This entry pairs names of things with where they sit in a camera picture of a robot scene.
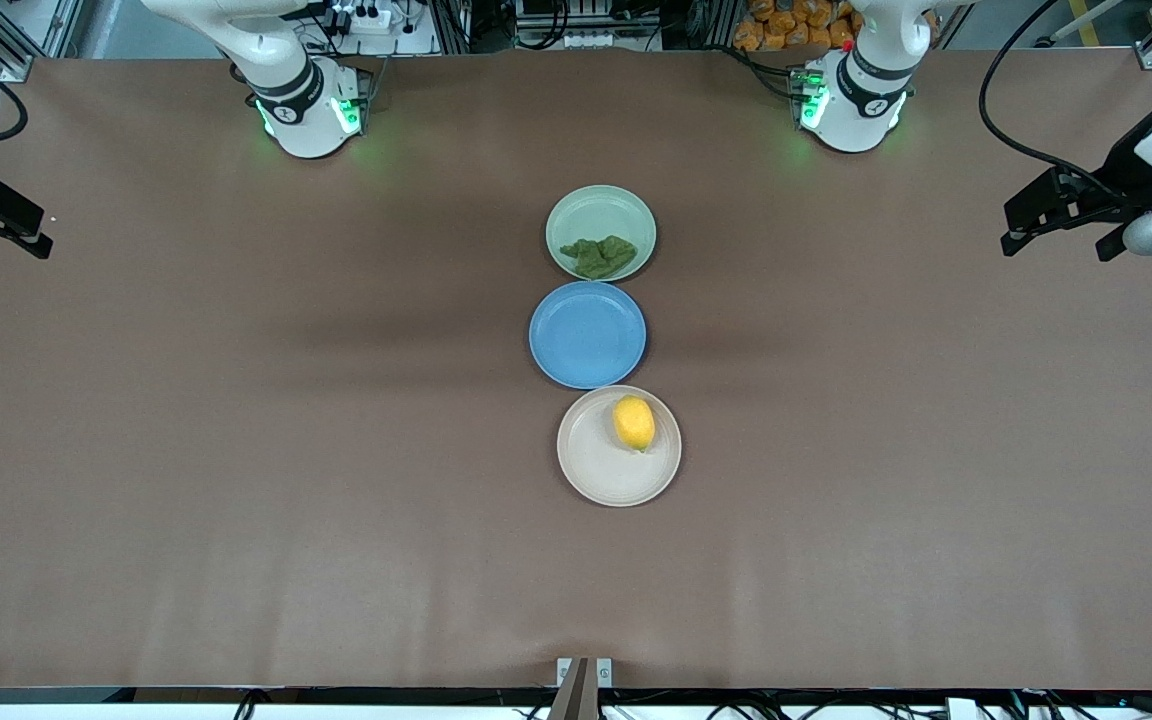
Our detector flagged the green lettuce leaf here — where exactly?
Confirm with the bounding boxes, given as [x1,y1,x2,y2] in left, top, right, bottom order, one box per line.
[559,235,639,280]

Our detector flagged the yellow lemon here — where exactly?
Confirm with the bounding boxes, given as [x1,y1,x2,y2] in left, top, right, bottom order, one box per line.
[613,395,657,454]

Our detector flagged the orange items in crate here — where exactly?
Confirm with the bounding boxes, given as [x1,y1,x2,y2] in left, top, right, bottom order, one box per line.
[733,0,863,54]

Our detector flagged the white power strip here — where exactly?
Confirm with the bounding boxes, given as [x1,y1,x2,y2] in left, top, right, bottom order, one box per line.
[321,0,395,37]

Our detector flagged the pale green plate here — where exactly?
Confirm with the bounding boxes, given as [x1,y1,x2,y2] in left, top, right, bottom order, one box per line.
[545,185,658,283]

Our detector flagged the blue plate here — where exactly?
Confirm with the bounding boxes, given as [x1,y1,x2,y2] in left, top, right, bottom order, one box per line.
[528,281,648,390]

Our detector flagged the beige plate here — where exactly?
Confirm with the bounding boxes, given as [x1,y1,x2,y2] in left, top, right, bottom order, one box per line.
[556,385,683,508]

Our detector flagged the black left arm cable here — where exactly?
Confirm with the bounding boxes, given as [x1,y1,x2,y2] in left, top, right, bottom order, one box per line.
[978,0,1132,203]

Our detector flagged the black base cable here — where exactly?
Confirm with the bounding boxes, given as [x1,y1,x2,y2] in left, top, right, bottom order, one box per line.
[724,44,809,101]

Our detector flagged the metal table edge bracket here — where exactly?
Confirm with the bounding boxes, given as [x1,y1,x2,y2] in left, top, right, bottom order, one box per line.
[548,657,615,720]

